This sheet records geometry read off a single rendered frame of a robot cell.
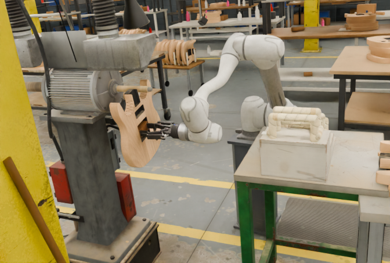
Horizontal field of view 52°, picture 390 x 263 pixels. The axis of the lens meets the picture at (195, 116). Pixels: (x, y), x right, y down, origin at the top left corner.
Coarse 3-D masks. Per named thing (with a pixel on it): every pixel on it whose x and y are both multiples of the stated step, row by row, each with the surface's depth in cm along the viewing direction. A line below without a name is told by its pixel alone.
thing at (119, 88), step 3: (117, 87) 206; (120, 87) 205; (123, 87) 204; (126, 87) 204; (129, 87) 203; (132, 87) 202; (135, 87) 202; (138, 87) 201; (141, 87) 200; (144, 87) 200; (147, 87) 200; (117, 90) 206; (120, 90) 205; (123, 90) 205; (126, 90) 204; (138, 90) 201; (141, 90) 200; (144, 90) 200
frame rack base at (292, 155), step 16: (288, 128) 173; (272, 144) 164; (288, 144) 161; (304, 144) 159; (320, 144) 156; (272, 160) 167; (288, 160) 164; (304, 160) 161; (320, 160) 158; (288, 176) 166; (304, 176) 164; (320, 176) 161
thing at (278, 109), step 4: (276, 108) 168; (280, 108) 168; (284, 108) 167; (288, 108) 166; (292, 108) 166; (296, 108) 165; (300, 108) 165; (304, 108) 164; (308, 108) 164; (312, 108) 163; (316, 108) 163; (280, 112) 168; (284, 112) 167; (288, 112) 166; (292, 112) 166; (296, 112) 165; (300, 112) 164; (304, 112) 164; (308, 112) 163; (312, 112) 162; (316, 112) 162; (320, 112) 162
